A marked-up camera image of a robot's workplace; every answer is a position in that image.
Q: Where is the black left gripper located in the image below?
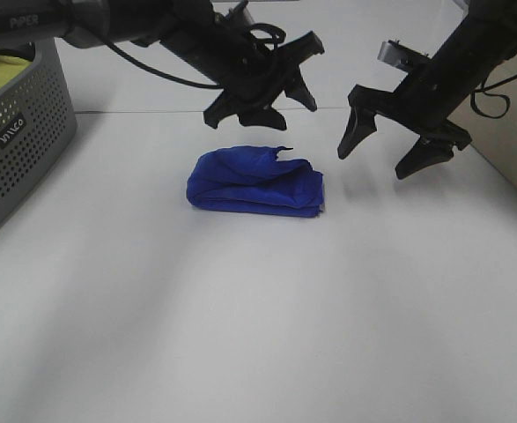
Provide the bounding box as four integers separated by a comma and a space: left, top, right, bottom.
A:
203, 23, 324, 130

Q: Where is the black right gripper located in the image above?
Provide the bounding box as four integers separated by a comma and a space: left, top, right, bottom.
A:
337, 61, 471, 179

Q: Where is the blue microfibre towel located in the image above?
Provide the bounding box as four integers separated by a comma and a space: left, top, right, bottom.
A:
186, 145, 324, 218

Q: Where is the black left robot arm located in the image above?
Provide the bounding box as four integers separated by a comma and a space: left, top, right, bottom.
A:
0, 1, 324, 130

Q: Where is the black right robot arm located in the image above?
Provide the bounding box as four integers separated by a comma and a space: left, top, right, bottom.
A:
337, 1, 517, 180

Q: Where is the beige storage box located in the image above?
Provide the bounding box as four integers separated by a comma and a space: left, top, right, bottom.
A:
451, 79, 517, 189

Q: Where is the grey perforated plastic basket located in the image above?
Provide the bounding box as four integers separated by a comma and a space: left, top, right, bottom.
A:
0, 40, 77, 227

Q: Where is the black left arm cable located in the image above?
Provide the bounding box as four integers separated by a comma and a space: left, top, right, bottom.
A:
103, 21, 288, 107

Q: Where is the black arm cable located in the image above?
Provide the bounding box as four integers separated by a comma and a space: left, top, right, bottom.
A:
469, 34, 517, 120
103, 21, 288, 107

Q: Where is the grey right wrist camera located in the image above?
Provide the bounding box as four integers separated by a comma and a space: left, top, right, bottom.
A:
377, 40, 431, 73

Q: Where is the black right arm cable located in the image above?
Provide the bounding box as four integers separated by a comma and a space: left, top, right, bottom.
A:
469, 34, 517, 120

